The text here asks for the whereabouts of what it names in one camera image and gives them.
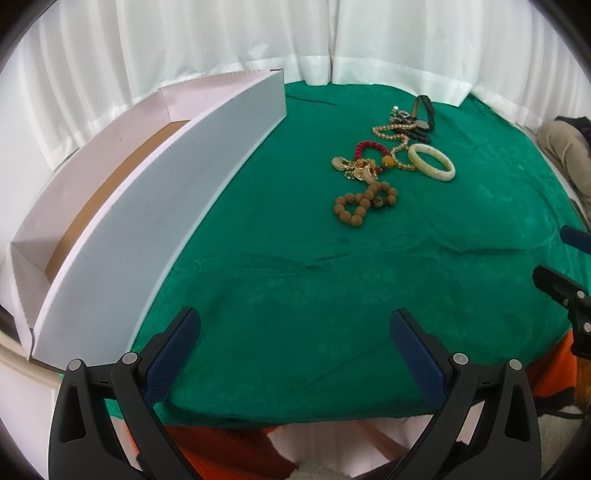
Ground gold chain necklace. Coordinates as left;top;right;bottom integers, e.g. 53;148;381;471
372;121;416;171

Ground red bead bracelet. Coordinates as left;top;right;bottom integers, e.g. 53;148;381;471
354;140;387;176

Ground wooden bead bracelet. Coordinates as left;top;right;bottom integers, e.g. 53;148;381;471
332;181;399;228

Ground white cardboard box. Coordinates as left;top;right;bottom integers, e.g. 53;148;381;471
8;68;288;372

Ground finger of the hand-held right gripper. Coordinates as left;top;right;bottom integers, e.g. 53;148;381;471
532;264;591;361
560;224;591;256

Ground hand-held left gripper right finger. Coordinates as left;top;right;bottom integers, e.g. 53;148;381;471
389;308;542;480

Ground dark purple garment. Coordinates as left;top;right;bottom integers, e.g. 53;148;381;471
553;115;591;139

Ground gold coin charm bracelet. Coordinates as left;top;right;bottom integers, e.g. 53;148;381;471
331;156;382;184

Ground orange cloth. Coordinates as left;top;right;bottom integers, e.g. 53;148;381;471
131;336;591;480

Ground black strap watch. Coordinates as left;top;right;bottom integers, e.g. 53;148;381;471
412;95;437;133

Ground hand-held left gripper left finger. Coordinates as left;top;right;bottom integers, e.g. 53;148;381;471
48;306;202;480

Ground white jade bangle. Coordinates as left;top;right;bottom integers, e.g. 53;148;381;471
407;143;457;182

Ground white curtain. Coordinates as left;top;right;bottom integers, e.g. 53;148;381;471
0;0;334;259
329;0;591;134

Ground green tablecloth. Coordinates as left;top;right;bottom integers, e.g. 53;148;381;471
104;80;585;428

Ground person's leg beige trousers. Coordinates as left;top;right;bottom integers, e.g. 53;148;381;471
538;121;591;210

